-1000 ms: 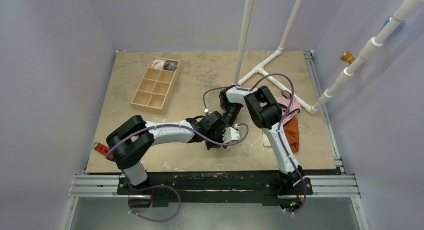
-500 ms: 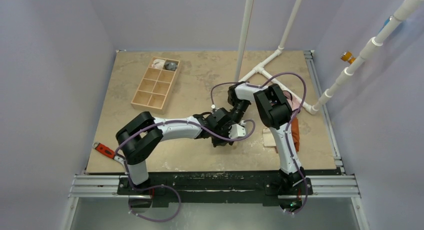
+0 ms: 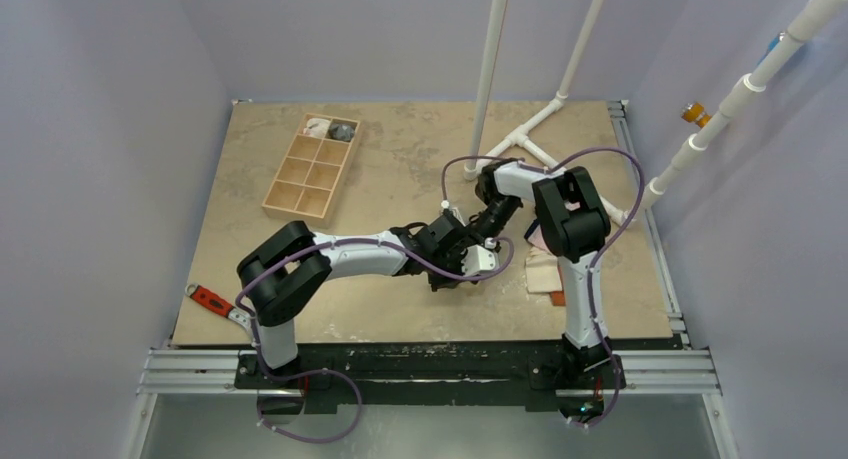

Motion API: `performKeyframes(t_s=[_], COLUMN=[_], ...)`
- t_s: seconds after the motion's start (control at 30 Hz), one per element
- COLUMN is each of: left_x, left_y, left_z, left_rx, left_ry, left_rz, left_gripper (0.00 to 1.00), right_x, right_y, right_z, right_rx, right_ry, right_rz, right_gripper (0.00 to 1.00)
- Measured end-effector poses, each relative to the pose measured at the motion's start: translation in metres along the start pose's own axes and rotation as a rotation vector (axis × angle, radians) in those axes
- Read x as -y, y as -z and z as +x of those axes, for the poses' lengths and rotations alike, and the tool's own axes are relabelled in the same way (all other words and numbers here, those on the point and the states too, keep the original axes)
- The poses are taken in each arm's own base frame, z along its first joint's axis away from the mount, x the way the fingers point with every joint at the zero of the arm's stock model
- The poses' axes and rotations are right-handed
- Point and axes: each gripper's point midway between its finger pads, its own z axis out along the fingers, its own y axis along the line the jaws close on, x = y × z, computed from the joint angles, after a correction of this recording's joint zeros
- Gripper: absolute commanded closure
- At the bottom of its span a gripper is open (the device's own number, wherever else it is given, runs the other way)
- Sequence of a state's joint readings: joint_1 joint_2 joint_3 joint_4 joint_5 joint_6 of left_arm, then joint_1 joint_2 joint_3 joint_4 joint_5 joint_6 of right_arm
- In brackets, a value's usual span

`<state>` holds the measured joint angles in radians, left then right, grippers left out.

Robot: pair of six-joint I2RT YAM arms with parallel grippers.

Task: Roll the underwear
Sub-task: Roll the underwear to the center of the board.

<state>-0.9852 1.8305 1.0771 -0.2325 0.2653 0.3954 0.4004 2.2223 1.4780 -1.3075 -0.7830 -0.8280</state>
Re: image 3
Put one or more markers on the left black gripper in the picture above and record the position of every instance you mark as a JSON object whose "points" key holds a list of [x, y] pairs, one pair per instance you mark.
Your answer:
{"points": [[449, 283]]}

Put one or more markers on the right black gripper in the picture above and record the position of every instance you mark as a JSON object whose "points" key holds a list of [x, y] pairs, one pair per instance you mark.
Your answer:
{"points": [[477, 228]]}

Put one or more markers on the pink underwear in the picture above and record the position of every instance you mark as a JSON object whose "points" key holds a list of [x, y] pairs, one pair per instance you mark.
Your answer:
{"points": [[534, 237]]}

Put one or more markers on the wooden compartment tray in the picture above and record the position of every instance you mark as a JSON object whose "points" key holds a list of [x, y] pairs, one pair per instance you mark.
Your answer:
{"points": [[309, 181]]}

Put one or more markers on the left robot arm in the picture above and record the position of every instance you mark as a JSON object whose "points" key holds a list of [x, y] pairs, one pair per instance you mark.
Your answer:
{"points": [[282, 275]]}

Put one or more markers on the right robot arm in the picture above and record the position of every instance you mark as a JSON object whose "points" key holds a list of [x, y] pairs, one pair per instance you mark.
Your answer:
{"points": [[574, 226]]}

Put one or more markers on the orange white underwear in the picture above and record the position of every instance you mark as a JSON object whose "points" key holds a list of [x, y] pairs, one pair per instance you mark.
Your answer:
{"points": [[543, 276]]}

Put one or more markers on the rolled grey underwear in tray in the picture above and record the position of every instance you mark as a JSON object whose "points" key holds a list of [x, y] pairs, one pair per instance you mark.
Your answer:
{"points": [[341, 131]]}

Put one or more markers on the rolled white underwear in tray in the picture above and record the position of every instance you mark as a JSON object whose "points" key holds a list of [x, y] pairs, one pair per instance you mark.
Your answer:
{"points": [[316, 127]]}

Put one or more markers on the orange valve fitting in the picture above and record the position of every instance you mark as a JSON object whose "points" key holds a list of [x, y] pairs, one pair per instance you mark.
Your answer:
{"points": [[695, 113]]}

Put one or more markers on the blue clip on pipe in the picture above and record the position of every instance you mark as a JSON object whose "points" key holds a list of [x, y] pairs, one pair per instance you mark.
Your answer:
{"points": [[772, 45]]}

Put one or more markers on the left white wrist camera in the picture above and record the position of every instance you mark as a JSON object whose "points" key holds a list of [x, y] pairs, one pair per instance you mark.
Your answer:
{"points": [[480, 260]]}

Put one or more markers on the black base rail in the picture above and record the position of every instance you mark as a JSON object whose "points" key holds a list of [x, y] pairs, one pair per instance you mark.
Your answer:
{"points": [[527, 374]]}

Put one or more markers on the red handled clamp tool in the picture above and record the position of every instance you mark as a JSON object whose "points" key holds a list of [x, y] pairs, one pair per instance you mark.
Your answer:
{"points": [[218, 305]]}

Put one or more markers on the white PVC pipe on wall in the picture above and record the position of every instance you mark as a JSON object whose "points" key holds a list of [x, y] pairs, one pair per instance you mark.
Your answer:
{"points": [[812, 18]]}

